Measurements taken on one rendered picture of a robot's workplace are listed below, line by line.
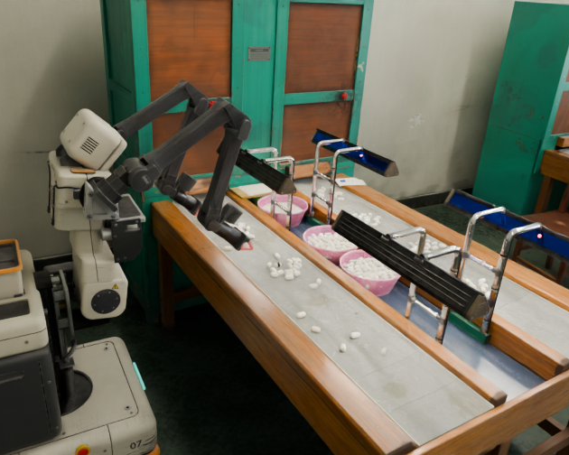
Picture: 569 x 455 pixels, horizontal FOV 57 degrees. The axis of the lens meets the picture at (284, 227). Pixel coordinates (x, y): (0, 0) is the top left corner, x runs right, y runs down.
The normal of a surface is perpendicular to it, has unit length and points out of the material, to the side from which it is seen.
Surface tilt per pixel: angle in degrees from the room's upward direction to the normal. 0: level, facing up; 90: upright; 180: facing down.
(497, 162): 90
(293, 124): 90
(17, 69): 90
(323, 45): 90
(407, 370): 0
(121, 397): 0
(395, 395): 0
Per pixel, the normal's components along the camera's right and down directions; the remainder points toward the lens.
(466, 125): 0.47, 0.39
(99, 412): 0.06, -0.91
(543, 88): -0.88, 0.15
